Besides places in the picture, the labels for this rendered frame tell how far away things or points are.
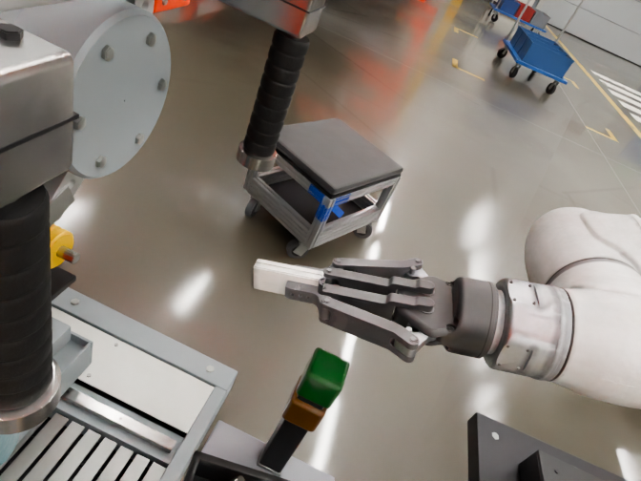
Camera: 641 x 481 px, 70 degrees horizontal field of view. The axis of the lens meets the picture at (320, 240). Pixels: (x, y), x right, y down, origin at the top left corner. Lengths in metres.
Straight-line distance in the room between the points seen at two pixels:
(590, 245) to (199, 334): 0.98
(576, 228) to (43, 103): 0.54
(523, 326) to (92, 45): 0.39
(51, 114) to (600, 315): 0.43
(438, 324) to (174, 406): 0.75
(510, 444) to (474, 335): 0.66
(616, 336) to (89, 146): 0.44
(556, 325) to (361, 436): 0.88
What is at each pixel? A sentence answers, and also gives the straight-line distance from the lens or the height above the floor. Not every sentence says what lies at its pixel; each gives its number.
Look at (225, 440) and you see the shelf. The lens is 0.65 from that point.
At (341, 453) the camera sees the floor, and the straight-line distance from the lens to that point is 1.23.
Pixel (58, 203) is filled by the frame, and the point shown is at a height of 0.61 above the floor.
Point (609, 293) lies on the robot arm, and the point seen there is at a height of 0.83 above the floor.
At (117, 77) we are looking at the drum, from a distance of 0.36.
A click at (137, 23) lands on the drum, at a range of 0.36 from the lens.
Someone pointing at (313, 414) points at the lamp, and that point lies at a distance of 0.51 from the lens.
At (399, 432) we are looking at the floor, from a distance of 1.33.
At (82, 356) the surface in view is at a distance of 1.05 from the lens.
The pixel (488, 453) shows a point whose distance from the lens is 1.04.
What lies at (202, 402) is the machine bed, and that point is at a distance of 1.10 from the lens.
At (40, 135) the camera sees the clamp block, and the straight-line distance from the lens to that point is 0.19.
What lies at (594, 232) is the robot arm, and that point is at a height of 0.83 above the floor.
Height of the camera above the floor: 1.03
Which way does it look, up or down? 37 degrees down
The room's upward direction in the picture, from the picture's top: 25 degrees clockwise
